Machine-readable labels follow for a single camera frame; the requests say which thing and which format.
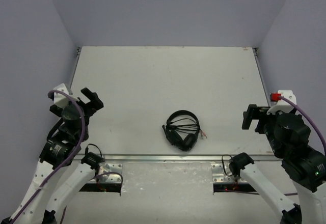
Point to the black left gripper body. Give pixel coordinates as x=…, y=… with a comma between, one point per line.
x=85, y=104

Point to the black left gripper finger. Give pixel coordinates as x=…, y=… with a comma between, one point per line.
x=95, y=102
x=56, y=110

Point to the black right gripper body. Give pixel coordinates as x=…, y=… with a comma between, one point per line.
x=266, y=122

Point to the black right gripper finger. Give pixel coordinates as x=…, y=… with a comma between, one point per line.
x=246, y=123
x=251, y=111

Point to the black headset with microphone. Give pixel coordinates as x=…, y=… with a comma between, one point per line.
x=182, y=130

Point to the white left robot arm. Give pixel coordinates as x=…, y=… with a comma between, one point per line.
x=62, y=144

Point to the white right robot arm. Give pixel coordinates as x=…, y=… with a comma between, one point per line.
x=288, y=137

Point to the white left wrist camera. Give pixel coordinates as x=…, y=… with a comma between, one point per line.
x=61, y=95

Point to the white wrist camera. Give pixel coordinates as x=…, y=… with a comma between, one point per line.
x=283, y=101
x=61, y=95

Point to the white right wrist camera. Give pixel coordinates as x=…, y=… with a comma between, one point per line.
x=283, y=101

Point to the left aluminium base plate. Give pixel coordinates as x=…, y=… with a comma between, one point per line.
x=108, y=173

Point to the aluminium base plate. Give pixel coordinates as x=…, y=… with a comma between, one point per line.
x=222, y=174
x=108, y=173

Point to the aluminium table rail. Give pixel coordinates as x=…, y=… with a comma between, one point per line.
x=164, y=158

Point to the right aluminium base plate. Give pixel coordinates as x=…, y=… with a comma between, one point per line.
x=222, y=174

